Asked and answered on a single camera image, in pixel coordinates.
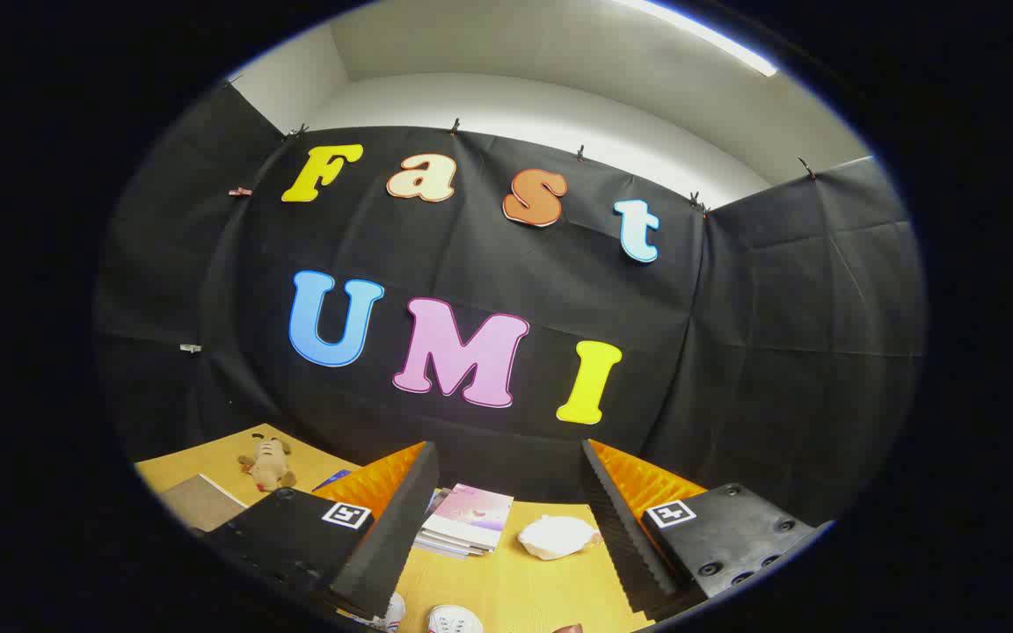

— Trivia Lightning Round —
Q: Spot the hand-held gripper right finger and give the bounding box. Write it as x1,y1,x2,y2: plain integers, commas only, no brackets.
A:
580,438,834,622

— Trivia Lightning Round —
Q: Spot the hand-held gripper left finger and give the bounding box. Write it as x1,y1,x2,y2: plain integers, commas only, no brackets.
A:
203,441,441,621

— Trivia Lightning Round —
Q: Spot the white canvas shoe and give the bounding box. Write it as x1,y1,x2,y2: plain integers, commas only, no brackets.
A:
426,604,484,633
373,593,407,633

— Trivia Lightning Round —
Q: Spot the beige fabric storage box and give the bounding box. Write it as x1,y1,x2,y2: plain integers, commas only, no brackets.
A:
159,474,249,534

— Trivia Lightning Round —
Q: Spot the pale blue book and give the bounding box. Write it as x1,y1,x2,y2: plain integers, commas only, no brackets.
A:
412,488,483,561

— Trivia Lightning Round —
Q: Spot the white book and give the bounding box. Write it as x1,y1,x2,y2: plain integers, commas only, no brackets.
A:
417,526,492,557

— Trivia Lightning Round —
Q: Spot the white plush toy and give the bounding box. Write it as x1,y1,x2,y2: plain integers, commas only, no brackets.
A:
518,514,602,562

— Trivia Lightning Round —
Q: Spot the pink cover book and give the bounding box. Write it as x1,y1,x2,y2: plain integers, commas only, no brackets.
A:
423,484,514,553

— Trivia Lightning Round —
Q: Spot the tan plush dog toy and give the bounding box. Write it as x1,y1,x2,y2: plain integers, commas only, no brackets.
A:
237,433,298,493

